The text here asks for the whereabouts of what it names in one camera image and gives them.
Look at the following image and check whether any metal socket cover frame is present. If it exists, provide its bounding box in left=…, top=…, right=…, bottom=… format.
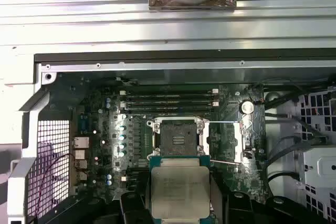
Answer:
left=202, top=119, right=249, bottom=166

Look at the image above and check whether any metal drive cage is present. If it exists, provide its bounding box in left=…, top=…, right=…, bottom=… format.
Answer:
left=299, top=87, right=336, bottom=224

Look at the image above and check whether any silver square CPU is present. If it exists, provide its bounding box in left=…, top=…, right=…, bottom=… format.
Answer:
left=146, top=155, right=212, bottom=224

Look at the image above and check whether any black RAM slot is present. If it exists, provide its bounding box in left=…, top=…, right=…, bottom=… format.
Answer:
left=123, top=106, right=215, bottom=112
left=119, top=89, right=220, bottom=97
left=119, top=101, right=220, bottom=108
left=123, top=96, right=215, bottom=102

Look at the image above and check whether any green motherboard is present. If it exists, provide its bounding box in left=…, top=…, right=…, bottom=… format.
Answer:
left=56, top=73, right=266, bottom=205

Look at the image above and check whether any CPU socket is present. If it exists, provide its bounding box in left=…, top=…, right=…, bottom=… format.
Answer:
left=146, top=117, right=211, bottom=162

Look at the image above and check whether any grey flat cable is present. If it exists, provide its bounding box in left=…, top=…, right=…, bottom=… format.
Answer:
left=266, top=134, right=303, bottom=169

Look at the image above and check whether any thick black cable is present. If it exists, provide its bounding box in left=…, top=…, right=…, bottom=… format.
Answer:
left=264, top=112, right=328, bottom=141
left=267, top=170, right=302, bottom=183

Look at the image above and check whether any black open PC case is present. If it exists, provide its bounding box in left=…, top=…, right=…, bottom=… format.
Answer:
left=7, top=52, right=336, bottom=224

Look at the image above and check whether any blue serial port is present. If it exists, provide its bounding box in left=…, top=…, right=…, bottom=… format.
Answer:
left=78, top=113, right=92, bottom=135

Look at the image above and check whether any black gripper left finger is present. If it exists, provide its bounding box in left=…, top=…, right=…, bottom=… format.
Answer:
left=39, top=173, right=153, bottom=224

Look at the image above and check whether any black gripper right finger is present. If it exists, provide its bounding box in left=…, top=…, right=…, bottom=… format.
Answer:
left=209, top=175, right=327, bottom=224

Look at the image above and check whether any silver coin battery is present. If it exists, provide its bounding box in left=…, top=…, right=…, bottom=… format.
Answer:
left=240, top=100, right=255, bottom=115

